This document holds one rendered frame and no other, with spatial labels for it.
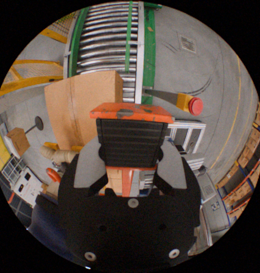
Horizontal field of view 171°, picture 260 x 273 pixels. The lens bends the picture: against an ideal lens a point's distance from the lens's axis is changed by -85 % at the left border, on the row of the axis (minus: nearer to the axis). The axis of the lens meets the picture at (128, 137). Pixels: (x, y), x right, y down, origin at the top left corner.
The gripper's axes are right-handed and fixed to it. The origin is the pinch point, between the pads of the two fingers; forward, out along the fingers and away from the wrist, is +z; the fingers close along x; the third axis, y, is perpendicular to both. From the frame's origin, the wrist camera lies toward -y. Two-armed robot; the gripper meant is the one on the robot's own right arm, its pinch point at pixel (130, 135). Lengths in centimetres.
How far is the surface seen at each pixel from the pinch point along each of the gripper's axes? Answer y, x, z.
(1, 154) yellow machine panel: 151, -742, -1
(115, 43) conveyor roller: -50, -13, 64
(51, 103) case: -3.6, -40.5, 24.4
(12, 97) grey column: -26, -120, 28
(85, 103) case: -1.2, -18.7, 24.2
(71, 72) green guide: -25, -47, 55
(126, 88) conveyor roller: -7, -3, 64
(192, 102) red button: -5.4, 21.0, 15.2
